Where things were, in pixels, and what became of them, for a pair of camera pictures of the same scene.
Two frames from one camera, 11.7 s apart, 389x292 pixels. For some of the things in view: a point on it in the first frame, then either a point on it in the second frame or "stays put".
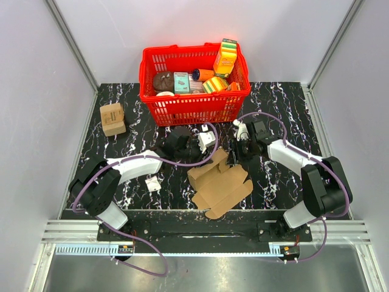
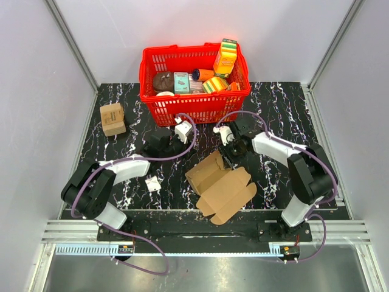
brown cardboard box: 219,187 stays put
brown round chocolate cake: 164,81 stays put
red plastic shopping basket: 177,109 stays put
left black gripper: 200,155 → 182,145
